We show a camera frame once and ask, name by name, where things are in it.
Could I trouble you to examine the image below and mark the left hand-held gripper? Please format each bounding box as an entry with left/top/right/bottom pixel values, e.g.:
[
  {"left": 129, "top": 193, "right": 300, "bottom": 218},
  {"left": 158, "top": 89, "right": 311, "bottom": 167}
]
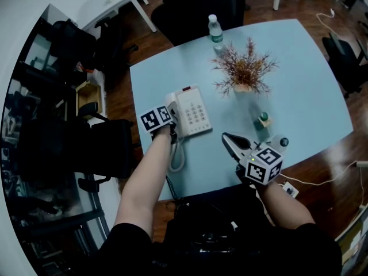
[{"left": 139, "top": 101, "right": 181, "bottom": 145}]

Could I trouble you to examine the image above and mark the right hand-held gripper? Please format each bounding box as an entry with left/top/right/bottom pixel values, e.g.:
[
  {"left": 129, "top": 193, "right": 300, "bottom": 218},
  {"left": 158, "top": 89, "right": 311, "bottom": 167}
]
[{"left": 221, "top": 132, "right": 285, "bottom": 186}]

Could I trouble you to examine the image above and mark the white telephone handset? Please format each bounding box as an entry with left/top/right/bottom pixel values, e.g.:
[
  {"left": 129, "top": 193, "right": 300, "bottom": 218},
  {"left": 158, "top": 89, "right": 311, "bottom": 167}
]
[{"left": 164, "top": 91, "right": 185, "bottom": 139}]

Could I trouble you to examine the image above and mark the person's right forearm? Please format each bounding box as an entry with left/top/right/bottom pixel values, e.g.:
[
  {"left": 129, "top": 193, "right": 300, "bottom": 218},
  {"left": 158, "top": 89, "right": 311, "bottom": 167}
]
[{"left": 255, "top": 179, "right": 317, "bottom": 230}]

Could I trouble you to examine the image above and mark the person's left forearm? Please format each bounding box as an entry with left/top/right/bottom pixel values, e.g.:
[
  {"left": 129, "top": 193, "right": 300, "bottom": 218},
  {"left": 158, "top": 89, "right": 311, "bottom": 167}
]
[{"left": 113, "top": 126, "right": 174, "bottom": 242}]

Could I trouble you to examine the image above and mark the cream telephone base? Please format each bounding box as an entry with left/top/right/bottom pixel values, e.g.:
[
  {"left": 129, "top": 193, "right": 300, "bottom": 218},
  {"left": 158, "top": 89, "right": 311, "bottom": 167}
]
[{"left": 172, "top": 84, "right": 214, "bottom": 139}]

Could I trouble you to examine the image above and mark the small green bottle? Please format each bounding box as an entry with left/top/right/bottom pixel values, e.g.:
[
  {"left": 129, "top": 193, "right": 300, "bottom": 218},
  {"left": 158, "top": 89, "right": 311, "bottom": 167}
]
[{"left": 252, "top": 111, "right": 273, "bottom": 132}]

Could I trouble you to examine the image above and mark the clear bottle black cap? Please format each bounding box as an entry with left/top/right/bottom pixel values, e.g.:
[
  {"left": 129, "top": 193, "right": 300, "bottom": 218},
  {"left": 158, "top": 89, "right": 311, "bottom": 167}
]
[{"left": 265, "top": 135, "right": 290, "bottom": 155}]

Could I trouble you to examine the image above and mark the white power strip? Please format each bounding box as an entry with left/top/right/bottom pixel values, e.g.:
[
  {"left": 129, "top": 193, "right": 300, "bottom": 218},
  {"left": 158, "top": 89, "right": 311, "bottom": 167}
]
[{"left": 279, "top": 181, "right": 300, "bottom": 198}]

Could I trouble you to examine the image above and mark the dried plant in cream vase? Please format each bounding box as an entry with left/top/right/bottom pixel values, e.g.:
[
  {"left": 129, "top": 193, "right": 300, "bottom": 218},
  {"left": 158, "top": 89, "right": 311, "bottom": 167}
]
[{"left": 209, "top": 37, "right": 280, "bottom": 98}]

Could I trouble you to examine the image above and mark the light blue table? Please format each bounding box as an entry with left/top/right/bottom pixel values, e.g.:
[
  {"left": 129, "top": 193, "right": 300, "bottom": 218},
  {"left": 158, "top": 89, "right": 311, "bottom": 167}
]
[{"left": 129, "top": 18, "right": 354, "bottom": 202}]

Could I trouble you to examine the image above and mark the open wooden box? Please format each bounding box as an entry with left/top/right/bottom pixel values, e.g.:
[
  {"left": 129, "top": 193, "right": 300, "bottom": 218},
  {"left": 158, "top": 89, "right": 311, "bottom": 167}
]
[{"left": 75, "top": 80, "right": 102, "bottom": 118}]

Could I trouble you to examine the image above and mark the clear water bottle green label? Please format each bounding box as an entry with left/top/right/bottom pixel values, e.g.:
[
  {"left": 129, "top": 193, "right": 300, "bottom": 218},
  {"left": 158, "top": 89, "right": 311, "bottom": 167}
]
[{"left": 208, "top": 13, "right": 225, "bottom": 52}]

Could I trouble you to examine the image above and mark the person's black clothing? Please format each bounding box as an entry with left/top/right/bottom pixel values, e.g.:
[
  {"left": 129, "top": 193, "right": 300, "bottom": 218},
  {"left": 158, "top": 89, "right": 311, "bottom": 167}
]
[{"left": 97, "top": 182, "right": 343, "bottom": 276}]

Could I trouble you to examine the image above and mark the orange bag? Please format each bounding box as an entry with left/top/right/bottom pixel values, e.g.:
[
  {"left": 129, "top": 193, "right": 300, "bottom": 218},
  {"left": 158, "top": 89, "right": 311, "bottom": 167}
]
[{"left": 75, "top": 62, "right": 96, "bottom": 75}]

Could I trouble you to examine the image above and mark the black office chair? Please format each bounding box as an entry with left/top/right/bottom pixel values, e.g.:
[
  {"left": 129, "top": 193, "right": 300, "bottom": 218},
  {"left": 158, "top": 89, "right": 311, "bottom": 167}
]
[
  {"left": 150, "top": 0, "right": 247, "bottom": 47},
  {"left": 17, "top": 101, "right": 142, "bottom": 194},
  {"left": 321, "top": 20, "right": 368, "bottom": 99},
  {"left": 51, "top": 16, "right": 139, "bottom": 92}
]

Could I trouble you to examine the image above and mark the brown cardboard box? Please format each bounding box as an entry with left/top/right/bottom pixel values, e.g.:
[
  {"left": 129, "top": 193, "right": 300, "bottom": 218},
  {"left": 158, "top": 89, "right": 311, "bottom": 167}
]
[{"left": 335, "top": 219, "right": 368, "bottom": 271}]

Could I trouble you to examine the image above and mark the cream coiled phone cord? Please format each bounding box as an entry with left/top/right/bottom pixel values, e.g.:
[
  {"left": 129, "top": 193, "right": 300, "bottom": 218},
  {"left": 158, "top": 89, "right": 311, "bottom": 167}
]
[{"left": 167, "top": 137, "right": 186, "bottom": 173}]

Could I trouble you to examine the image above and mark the white power cable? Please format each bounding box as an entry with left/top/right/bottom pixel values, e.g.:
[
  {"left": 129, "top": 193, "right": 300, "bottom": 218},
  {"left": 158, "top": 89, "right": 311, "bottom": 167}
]
[{"left": 278, "top": 160, "right": 368, "bottom": 187}]

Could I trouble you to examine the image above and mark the white cable with plug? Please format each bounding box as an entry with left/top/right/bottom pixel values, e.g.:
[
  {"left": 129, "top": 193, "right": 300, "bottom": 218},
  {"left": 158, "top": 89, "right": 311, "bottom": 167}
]
[{"left": 316, "top": 8, "right": 336, "bottom": 37}]

